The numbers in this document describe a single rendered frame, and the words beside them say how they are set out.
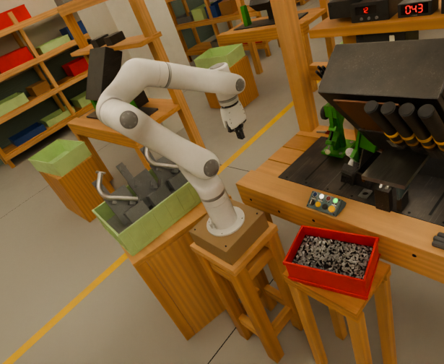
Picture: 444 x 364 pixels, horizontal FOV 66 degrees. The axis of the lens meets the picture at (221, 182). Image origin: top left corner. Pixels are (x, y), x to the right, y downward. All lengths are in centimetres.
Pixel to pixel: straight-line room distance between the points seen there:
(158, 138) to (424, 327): 176
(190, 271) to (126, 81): 130
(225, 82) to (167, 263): 115
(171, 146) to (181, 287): 112
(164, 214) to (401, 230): 120
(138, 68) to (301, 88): 114
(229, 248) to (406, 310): 122
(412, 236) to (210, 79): 95
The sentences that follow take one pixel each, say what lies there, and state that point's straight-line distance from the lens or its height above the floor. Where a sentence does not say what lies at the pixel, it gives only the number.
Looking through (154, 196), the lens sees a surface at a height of 91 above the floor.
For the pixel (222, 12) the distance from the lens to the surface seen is 742.
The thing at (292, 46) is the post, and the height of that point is 142.
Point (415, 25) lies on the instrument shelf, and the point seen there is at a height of 152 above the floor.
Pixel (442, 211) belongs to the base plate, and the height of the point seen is 90.
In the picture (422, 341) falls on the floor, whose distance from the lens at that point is 227.
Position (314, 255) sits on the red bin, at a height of 89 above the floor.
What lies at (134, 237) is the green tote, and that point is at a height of 88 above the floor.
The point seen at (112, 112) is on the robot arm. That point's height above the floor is 168.
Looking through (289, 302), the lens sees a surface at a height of 29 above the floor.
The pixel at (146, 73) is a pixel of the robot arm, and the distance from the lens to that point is 122.
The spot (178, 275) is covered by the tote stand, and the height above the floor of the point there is 52.
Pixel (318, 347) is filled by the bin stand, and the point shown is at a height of 22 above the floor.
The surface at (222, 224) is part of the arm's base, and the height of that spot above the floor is 98.
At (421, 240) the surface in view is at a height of 90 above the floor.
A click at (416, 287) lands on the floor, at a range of 245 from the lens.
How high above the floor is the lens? 199
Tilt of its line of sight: 33 degrees down
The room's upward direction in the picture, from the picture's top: 23 degrees counter-clockwise
